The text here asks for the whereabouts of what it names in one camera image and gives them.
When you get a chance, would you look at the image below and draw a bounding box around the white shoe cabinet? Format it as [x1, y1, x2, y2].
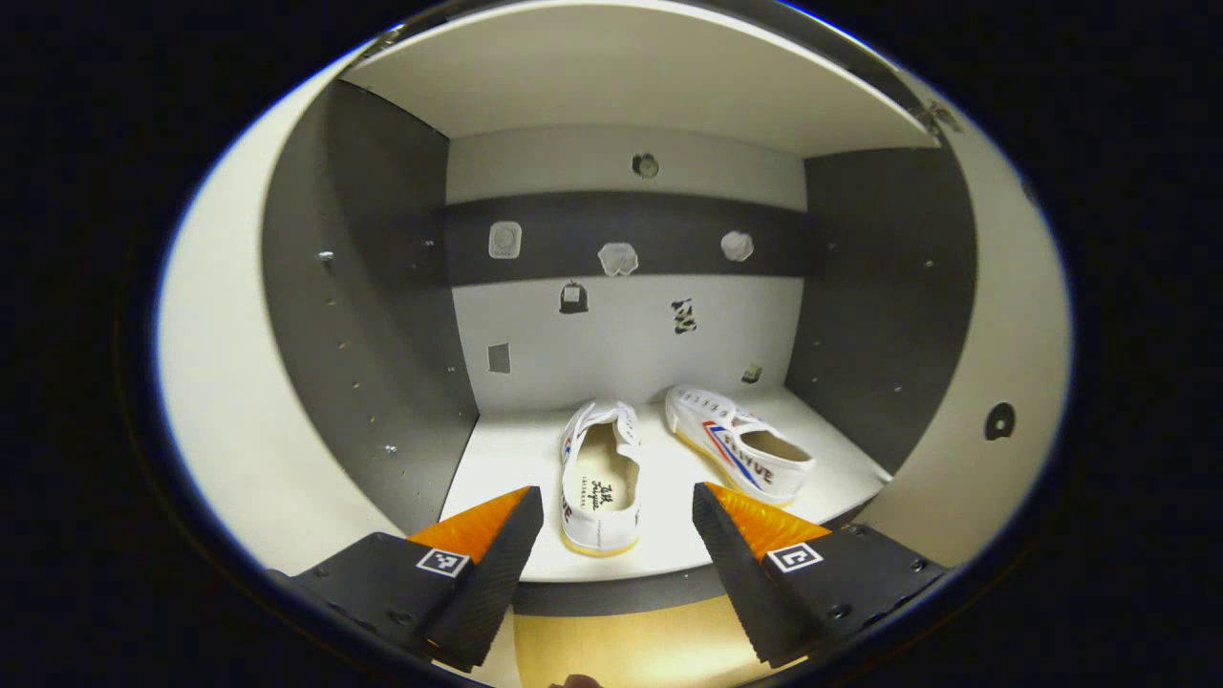
[263, 0, 980, 617]

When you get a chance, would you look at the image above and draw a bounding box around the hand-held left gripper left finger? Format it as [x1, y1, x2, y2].
[268, 485, 545, 673]

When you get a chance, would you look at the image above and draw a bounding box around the white canvas shoe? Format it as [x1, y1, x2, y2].
[664, 384, 817, 507]
[560, 399, 643, 558]

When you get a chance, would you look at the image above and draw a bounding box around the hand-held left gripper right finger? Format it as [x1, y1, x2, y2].
[692, 482, 949, 668]

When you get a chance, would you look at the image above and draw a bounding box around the white shoe cabinet door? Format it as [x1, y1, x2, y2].
[158, 48, 412, 574]
[855, 72, 1073, 570]

